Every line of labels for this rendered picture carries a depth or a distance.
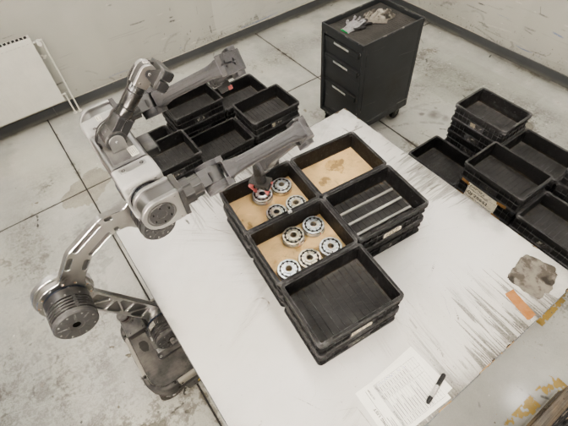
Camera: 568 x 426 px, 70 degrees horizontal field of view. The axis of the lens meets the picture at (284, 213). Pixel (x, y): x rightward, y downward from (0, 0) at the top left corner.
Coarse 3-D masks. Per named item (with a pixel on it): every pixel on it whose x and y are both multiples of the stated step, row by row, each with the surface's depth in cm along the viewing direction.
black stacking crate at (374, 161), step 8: (352, 136) 219; (336, 144) 218; (344, 144) 222; (352, 144) 223; (360, 144) 216; (312, 152) 212; (320, 152) 216; (328, 152) 219; (336, 152) 223; (360, 152) 219; (368, 152) 213; (296, 160) 210; (304, 160) 214; (312, 160) 217; (320, 160) 221; (368, 160) 216; (376, 160) 209
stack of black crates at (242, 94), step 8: (232, 80) 331; (240, 80) 334; (248, 80) 340; (256, 80) 330; (216, 88) 326; (240, 88) 339; (248, 88) 341; (256, 88) 337; (264, 88) 325; (224, 96) 335; (232, 96) 335; (240, 96) 335; (224, 104) 330; (232, 112) 315
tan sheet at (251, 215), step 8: (296, 192) 208; (240, 200) 206; (248, 200) 206; (272, 200) 205; (280, 200) 205; (232, 208) 204; (240, 208) 203; (248, 208) 203; (256, 208) 203; (264, 208) 203; (240, 216) 200; (248, 216) 200; (256, 216) 200; (264, 216) 199; (248, 224) 197; (256, 224) 197
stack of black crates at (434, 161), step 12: (432, 144) 297; (444, 144) 292; (420, 156) 297; (432, 156) 296; (444, 156) 295; (456, 156) 288; (468, 156) 280; (432, 168) 289; (444, 168) 288; (456, 168) 288; (456, 180) 281
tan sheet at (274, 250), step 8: (320, 216) 197; (328, 224) 194; (328, 232) 191; (272, 240) 190; (280, 240) 190; (304, 240) 189; (312, 240) 189; (320, 240) 189; (264, 248) 188; (272, 248) 187; (280, 248) 187; (288, 248) 187; (296, 248) 187; (304, 248) 186; (264, 256) 185; (272, 256) 185; (280, 256) 185; (288, 256) 184; (296, 256) 184; (272, 264) 182; (280, 280) 177
